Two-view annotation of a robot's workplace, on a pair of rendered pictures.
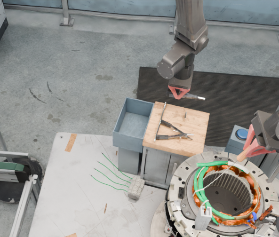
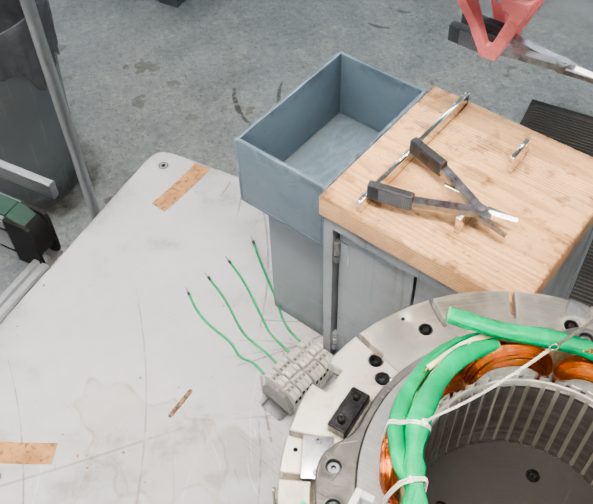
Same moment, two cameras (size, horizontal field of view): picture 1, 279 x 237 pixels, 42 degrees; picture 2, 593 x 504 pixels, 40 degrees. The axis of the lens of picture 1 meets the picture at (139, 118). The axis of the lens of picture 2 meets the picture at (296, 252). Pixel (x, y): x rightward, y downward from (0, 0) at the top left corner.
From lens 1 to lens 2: 0.58 m
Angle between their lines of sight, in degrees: 18
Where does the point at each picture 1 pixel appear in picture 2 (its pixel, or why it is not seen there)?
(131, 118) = (346, 136)
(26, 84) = (230, 77)
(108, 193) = (213, 362)
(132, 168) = (313, 308)
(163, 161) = (391, 303)
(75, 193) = (119, 329)
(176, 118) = (481, 156)
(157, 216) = not seen: hidden behind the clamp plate
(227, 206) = not seen: outside the picture
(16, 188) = not seen: hidden behind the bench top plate
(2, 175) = not seen: outside the picture
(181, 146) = (454, 250)
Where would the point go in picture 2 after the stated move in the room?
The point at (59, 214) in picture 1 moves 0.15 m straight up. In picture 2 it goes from (42, 373) to (3, 296)
